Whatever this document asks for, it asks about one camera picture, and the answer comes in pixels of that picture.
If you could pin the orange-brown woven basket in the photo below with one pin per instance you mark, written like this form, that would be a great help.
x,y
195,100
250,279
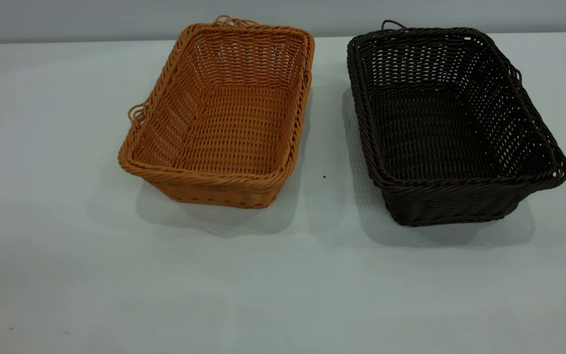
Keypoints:
x,y
236,132

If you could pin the dark brown woven basket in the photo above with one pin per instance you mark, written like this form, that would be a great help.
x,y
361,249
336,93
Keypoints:
x,y
430,137

